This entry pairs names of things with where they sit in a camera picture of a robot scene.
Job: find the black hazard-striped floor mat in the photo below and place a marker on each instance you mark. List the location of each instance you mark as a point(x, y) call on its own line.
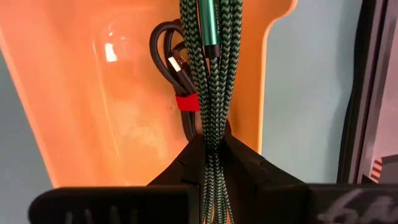
point(377, 169)

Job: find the black aluminium table frame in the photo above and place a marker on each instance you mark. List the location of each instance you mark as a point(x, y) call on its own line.
point(360, 93)

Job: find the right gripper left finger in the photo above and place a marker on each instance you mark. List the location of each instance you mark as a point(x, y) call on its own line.
point(174, 200)

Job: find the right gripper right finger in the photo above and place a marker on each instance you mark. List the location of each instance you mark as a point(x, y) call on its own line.
point(267, 200)

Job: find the orange plastic bin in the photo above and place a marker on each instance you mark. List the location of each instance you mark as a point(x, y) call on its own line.
point(77, 109)

